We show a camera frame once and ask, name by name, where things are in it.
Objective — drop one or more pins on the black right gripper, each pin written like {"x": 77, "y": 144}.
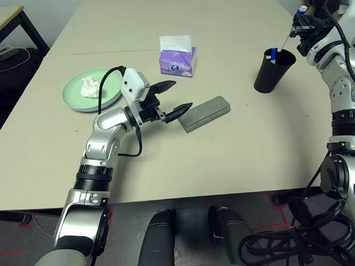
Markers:
{"x": 314, "y": 33}

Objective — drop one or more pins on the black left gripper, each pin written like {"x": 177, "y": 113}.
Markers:
{"x": 149, "y": 109}

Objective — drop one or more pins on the grey glasses case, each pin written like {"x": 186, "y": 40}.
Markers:
{"x": 206, "y": 111}

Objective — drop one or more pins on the white tissue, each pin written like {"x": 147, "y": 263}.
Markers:
{"x": 90, "y": 89}

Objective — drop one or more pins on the green plate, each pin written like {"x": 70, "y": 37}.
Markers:
{"x": 74, "y": 95}

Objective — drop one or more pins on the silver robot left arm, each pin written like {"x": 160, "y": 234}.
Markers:
{"x": 107, "y": 121}

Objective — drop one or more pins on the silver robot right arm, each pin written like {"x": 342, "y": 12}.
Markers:
{"x": 339, "y": 83}

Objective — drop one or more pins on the purple tissue box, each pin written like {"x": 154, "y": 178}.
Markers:
{"x": 175, "y": 64}

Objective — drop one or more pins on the black cup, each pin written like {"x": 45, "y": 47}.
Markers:
{"x": 266, "y": 80}

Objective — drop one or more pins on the grey robot right leg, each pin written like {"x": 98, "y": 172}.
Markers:
{"x": 227, "y": 227}

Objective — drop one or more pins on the grey robot leg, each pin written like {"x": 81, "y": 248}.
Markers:
{"x": 227, "y": 227}
{"x": 158, "y": 244}

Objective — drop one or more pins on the grey robot left leg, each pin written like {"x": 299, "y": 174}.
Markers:
{"x": 158, "y": 244}

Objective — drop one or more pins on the grey power adapter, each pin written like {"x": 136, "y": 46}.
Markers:
{"x": 7, "y": 52}

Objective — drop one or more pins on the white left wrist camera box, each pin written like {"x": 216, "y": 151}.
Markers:
{"x": 132, "y": 82}

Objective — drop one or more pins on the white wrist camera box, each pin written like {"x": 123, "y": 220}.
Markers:
{"x": 132, "y": 82}
{"x": 352, "y": 16}

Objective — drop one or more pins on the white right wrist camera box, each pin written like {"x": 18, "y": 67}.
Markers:
{"x": 352, "y": 16}

